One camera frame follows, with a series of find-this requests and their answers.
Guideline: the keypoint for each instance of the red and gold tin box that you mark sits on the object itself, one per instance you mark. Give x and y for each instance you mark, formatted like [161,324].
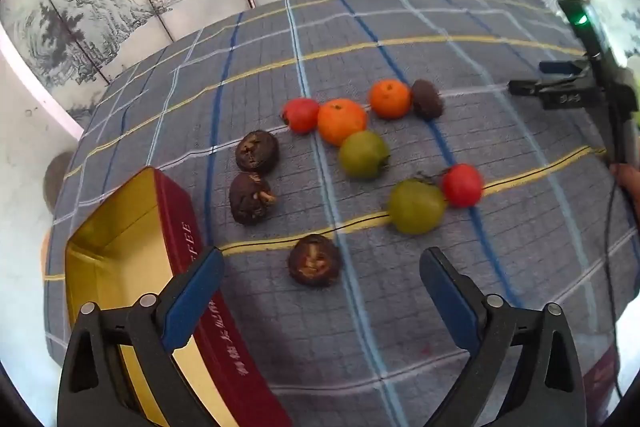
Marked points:
[125,227]

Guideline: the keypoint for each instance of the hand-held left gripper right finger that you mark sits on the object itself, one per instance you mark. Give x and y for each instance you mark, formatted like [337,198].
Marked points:
[447,292]

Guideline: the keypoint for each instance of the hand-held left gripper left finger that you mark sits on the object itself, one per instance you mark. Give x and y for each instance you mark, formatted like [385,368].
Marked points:
[192,302]

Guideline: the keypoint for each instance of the dark brown dried tangerine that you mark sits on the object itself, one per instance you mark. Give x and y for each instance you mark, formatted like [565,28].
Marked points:
[256,151]
[250,199]
[315,260]

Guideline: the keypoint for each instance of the green tomato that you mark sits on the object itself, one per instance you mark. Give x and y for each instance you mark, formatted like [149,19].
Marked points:
[416,207]
[364,155]

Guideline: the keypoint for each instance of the dark brown mushroom top right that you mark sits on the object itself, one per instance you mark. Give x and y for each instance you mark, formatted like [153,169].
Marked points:
[426,99]

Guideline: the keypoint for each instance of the orange tangerine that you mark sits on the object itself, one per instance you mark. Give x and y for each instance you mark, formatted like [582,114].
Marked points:
[342,121]
[390,98]

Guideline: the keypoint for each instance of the grey plaid tablecloth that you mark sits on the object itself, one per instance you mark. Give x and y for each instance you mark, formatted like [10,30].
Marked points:
[525,232]

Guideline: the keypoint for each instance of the person's right hand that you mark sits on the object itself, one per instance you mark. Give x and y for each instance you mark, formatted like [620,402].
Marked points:
[627,181]

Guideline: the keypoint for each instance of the red tomato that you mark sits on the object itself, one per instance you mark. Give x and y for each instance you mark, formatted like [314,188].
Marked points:
[301,115]
[462,185]

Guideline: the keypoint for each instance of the brown round object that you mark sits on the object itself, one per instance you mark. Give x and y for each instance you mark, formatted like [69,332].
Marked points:
[57,179]

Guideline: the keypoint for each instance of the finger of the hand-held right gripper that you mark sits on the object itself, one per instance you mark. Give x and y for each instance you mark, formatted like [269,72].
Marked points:
[560,68]
[555,94]

